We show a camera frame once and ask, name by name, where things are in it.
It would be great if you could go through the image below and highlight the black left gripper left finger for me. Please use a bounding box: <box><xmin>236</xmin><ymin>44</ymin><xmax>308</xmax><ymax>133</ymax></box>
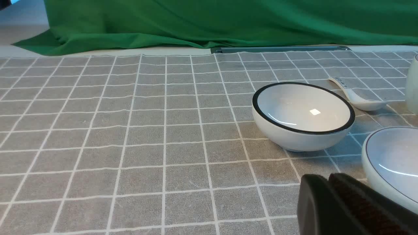
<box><xmin>297</xmin><ymin>174</ymin><xmax>369</xmax><ymax>235</ymax></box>

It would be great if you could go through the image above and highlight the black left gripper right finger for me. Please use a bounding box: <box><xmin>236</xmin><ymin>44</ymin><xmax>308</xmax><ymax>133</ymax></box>
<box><xmin>328</xmin><ymin>173</ymin><xmax>417</xmax><ymax>235</ymax></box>

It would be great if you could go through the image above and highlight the white cup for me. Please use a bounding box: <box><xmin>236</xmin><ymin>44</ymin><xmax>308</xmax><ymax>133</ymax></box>
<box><xmin>405</xmin><ymin>55</ymin><xmax>418</xmax><ymax>116</ymax></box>

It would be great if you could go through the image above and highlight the white bowl thin rim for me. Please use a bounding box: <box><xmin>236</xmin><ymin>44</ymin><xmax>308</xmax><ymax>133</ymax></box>
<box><xmin>362</xmin><ymin>126</ymin><xmax>418</xmax><ymax>213</ymax></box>

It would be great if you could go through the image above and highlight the white bowl thick black rim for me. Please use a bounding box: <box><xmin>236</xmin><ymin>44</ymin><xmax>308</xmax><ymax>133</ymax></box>
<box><xmin>252</xmin><ymin>82</ymin><xmax>356</xmax><ymax>152</ymax></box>

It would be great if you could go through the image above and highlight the small white patterned spoon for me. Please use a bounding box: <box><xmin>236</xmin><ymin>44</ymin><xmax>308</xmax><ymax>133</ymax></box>
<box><xmin>328</xmin><ymin>76</ymin><xmax>388</xmax><ymax>111</ymax></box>

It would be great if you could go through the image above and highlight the grey checked tablecloth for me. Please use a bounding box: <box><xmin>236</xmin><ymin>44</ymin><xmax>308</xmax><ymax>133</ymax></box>
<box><xmin>0</xmin><ymin>51</ymin><xmax>417</xmax><ymax>235</ymax></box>

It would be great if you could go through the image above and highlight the green backdrop cloth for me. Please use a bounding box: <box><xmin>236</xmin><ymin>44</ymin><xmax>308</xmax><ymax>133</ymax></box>
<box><xmin>14</xmin><ymin>0</ymin><xmax>418</xmax><ymax>55</ymax></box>

